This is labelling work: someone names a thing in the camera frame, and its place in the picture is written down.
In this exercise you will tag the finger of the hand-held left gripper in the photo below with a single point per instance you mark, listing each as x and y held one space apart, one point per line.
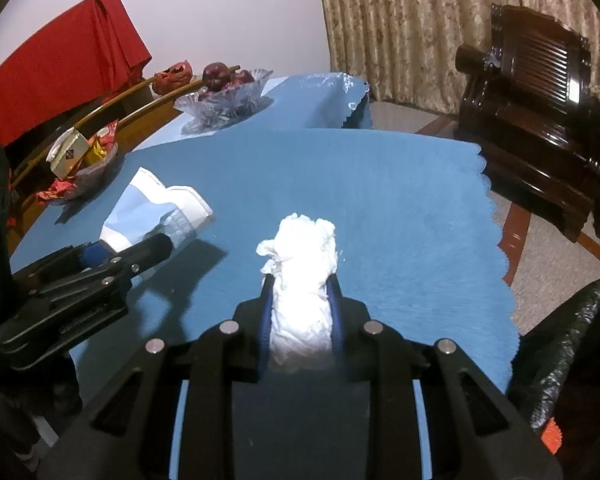
92 255
150 252

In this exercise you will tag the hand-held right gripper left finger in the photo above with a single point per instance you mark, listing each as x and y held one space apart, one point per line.
266 330

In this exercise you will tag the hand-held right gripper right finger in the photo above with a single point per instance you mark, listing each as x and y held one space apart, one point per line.
336 320

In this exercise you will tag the white blue plastic package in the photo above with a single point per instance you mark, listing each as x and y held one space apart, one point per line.
140 210

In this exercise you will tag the white tissue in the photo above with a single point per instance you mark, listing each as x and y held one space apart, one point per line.
302 270

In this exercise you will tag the bin with black bag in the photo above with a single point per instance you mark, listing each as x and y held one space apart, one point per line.
580 320

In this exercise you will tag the orange foam fruit net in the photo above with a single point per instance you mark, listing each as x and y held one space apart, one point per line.
552 437

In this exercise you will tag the red candy wrapper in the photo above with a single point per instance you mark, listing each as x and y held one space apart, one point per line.
55 190

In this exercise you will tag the glass snack bowl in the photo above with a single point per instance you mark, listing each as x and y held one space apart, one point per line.
97 170

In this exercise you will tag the small white and gold box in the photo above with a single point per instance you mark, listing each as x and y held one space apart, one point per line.
69 152

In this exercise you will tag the yellow snack packet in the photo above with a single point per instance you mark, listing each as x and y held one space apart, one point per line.
99 150

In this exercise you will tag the red snack packet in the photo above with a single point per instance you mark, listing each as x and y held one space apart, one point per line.
107 132

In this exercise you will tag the wooden sofa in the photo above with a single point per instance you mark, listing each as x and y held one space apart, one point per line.
150 110

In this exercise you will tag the glass fruit bowl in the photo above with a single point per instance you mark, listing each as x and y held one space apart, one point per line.
220 107

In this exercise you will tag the red decorative ornament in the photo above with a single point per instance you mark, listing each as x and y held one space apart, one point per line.
172 77

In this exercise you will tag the red cloth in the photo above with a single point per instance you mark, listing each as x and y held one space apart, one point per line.
55 70

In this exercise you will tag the light blue tablecloth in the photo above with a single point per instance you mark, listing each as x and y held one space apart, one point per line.
300 105

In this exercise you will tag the dark wooden armchair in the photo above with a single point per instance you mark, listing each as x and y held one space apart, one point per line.
530 110

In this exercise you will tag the beige patterned curtain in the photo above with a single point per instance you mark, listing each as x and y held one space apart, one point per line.
405 20

